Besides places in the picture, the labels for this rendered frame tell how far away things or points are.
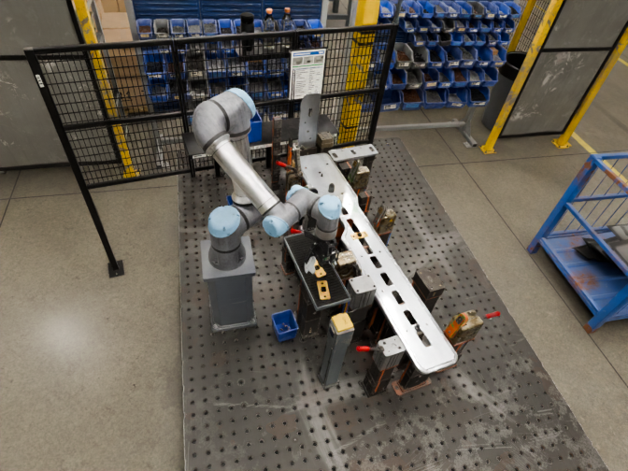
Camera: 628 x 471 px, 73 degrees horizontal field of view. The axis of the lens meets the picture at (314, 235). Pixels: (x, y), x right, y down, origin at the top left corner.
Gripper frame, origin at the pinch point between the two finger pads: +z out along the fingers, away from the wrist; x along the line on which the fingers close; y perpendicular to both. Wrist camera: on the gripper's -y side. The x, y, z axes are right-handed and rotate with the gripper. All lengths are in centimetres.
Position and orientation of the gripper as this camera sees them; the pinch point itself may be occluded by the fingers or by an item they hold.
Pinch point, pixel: (317, 265)
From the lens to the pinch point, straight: 164.4
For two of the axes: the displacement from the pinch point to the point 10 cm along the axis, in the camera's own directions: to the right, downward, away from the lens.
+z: -0.9, 6.8, 7.3
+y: 4.8, 6.7, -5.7
